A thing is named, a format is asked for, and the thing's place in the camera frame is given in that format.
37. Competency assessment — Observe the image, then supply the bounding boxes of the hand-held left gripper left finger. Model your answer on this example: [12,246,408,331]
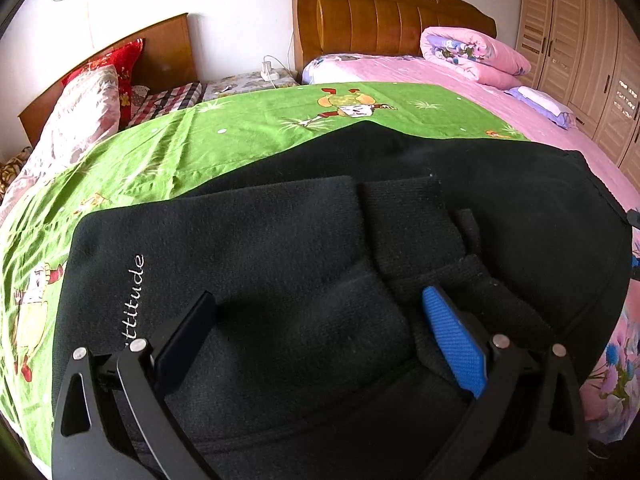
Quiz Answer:
[50,290,218,480]

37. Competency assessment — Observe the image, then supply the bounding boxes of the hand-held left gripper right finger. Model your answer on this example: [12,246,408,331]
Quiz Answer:
[421,286,591,480]

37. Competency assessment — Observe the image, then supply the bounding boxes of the black pants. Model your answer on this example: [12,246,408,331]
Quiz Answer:
[51,121,633,480]

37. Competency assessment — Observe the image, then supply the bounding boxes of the pink floral bed sheet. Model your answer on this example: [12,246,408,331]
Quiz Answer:
[301,54,640,441]

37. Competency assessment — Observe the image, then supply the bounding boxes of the purple pillow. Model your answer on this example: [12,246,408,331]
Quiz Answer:
[504,86,579,130]

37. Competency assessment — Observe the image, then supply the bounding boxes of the white folded towel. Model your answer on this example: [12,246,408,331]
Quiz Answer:
[517,86,576,116]

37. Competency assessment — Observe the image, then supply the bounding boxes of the light wooden wardrobe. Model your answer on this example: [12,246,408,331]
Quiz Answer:
[515,0,640,171]

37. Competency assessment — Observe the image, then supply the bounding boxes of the green cartoon print bed sheet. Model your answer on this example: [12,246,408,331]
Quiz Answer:
[0,81,531,461]

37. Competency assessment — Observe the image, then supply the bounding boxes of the folded pink cartoon quilt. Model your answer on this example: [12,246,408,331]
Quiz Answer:
[419,26,532,90]

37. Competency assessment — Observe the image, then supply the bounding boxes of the brown patterned cloth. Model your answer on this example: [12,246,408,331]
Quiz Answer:
[0,146,33,201]

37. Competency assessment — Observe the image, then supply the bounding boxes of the red plaid bed sheet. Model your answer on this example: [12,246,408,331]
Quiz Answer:
[127,81,208,128]

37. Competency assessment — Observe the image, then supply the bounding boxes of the pink floral quilt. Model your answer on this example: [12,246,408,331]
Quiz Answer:
[0,65,121,226]

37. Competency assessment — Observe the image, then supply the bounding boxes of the nightstand with floral cloth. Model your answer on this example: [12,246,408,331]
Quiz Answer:
[202,71,301,102]

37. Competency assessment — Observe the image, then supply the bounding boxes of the small wooden headboard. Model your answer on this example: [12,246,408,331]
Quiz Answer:
[18,12,201,148]

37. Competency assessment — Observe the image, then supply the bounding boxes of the red pillow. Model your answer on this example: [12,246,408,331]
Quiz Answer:
[61,38,146,121]

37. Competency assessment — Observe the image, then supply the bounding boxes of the large wooden headboard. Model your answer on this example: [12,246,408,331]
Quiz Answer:
[291,0,498,72]

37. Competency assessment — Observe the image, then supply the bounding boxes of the white charger cable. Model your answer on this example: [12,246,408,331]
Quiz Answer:
[262,27,297,81]

